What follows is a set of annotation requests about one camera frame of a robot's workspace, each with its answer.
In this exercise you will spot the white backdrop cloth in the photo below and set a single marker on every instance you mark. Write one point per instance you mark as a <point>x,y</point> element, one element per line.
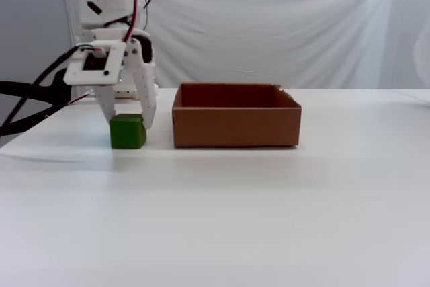
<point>268,31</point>

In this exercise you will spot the brown cardboard box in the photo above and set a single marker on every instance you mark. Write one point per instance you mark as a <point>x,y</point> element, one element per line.
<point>235,125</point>

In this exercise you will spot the black clamp mount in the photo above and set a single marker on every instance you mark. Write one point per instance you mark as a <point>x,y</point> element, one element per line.
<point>33,92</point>

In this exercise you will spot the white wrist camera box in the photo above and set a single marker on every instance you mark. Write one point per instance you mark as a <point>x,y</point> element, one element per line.
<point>94,65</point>

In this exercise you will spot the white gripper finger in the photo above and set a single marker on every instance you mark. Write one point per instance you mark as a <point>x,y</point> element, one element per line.
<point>105,102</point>
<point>146,99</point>

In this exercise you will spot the green cube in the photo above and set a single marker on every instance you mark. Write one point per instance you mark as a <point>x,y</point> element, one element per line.
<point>127,132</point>

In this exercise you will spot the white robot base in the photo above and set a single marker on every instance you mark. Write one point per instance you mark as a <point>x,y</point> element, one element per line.
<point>129,92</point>

